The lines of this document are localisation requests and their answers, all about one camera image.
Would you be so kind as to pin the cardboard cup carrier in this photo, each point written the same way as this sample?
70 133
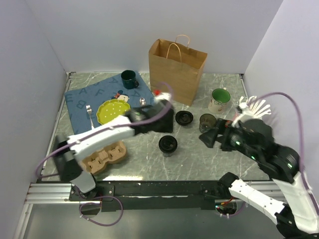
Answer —
97 162

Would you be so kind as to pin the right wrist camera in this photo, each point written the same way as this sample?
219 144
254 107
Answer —
243 114

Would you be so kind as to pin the brown paper bag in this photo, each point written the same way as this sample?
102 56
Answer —
178 66

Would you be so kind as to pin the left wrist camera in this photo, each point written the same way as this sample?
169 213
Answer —
160 96

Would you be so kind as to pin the blue letter placemat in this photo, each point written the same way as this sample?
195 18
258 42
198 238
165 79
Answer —
96 94

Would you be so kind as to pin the white mug green inside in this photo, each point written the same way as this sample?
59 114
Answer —
219 100

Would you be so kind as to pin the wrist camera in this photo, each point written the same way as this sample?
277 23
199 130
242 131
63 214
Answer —
160 96
243 114

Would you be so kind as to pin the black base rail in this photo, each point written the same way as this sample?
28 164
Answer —
150 195

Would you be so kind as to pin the silver fork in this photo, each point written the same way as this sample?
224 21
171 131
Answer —
89 112

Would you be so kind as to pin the dark green mug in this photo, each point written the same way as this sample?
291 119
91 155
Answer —
129 79

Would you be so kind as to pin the black plastic lid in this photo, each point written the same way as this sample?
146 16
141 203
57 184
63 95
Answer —
168 144
184 118

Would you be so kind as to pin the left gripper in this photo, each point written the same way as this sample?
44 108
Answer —
168 127

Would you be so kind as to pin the yellow dotted plate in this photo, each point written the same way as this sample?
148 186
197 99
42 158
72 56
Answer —
111 109

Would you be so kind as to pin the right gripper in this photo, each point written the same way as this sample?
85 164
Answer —
208 137

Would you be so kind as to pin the cartoon character coaster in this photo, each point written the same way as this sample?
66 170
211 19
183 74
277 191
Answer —
121 96

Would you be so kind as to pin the silver spoon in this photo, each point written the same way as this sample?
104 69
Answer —
142 102

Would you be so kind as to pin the pink stirrer cup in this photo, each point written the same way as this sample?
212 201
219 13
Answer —
235 115

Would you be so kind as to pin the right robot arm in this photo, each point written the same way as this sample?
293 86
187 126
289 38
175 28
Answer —
295 218

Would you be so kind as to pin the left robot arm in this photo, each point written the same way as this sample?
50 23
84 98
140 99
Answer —
70 151

